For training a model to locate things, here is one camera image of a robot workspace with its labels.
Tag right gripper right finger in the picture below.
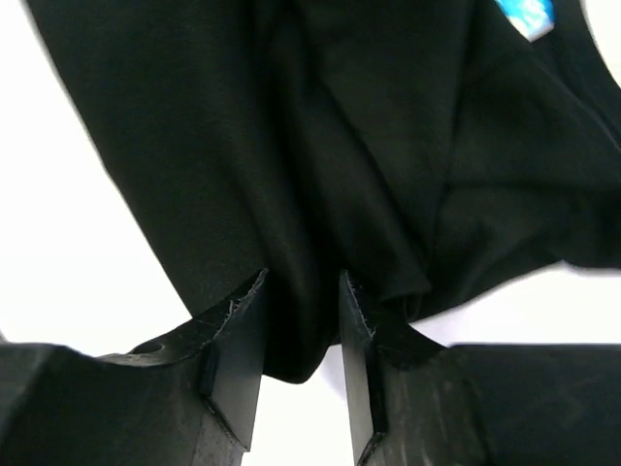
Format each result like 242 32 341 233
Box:
339 272 620 466

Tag black t shirt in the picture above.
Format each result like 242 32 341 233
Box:
28 1 620 383

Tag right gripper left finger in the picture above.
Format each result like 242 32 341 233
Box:
1 272 268 465

